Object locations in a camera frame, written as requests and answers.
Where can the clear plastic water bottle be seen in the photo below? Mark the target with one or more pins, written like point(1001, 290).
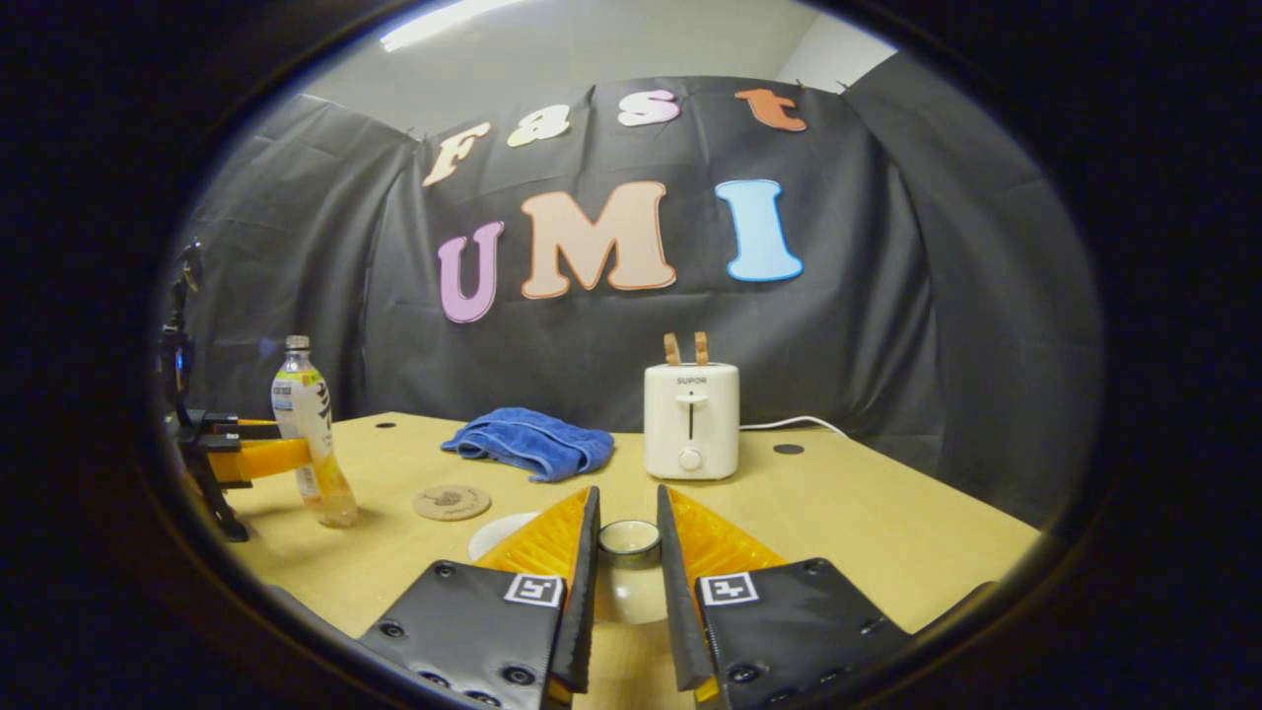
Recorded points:
point(301, 394)

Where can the blue towel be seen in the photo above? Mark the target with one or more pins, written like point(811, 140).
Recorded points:
point(532, 444)

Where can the white toaster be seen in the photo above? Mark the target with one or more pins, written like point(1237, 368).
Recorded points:
point(690, 419)

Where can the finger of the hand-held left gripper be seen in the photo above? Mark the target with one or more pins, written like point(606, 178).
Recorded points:
point(232, 426)
point(256, 460)

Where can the round cork coaster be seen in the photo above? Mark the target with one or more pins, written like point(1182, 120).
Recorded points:
point(452, 502)

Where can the white saucer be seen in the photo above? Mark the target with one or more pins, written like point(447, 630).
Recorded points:
point(496, 537)

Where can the beige teacup lid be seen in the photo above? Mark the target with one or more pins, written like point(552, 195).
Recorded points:
point(631, 592)

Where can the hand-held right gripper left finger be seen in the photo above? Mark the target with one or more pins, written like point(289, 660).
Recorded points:
point(582, 611)

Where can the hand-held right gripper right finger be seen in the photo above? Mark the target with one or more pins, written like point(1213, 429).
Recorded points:
point(675, 611)

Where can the bread slice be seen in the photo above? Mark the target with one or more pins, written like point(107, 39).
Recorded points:
point(671, 349)
point(701, 348)

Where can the black backdrop cloth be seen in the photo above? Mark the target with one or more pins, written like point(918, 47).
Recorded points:
point(868, 325)

